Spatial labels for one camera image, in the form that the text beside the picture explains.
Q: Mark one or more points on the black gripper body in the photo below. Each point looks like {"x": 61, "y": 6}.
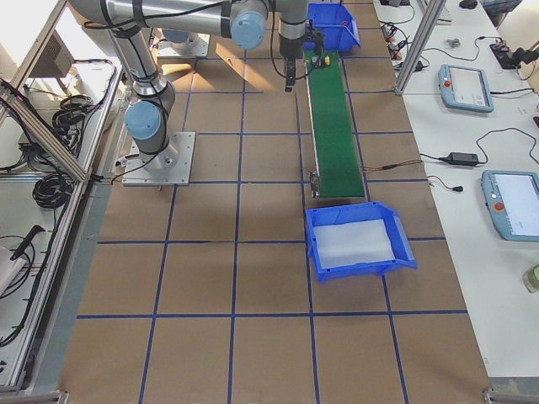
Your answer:
{"x": 290, "y": 49}

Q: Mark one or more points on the white foam sheet target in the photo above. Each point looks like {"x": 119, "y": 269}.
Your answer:
{"x": 352, "y": 243}

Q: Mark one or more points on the black power adapter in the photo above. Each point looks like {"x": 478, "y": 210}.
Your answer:
{"x": 463, "y": 159}

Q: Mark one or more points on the blue target bin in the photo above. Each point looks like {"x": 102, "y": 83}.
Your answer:
{"x": 338, "y": 215}

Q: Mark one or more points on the green conveyor belt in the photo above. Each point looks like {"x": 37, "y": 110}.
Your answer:
{"x": 337, "y": 173}

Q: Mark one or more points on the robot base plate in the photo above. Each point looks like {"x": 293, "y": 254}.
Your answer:
{"x": 172, "y": 166}

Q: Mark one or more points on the aluminium frame post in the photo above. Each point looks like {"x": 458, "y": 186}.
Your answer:
{"x": 423, "y": 33}

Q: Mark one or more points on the blue source bin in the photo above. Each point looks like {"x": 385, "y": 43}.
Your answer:
{"x": 337, "y": 24}

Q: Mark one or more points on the teach pendant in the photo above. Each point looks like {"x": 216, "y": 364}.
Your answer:
{"x": 511, "y": 199}
{"x": 465, "y": 88}

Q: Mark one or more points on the near teach pendant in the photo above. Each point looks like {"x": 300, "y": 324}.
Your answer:
{"x": 511, "y": 199}

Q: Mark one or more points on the far teach pendant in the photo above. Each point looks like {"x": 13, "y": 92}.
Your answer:
{"x": 465, "y": 88}

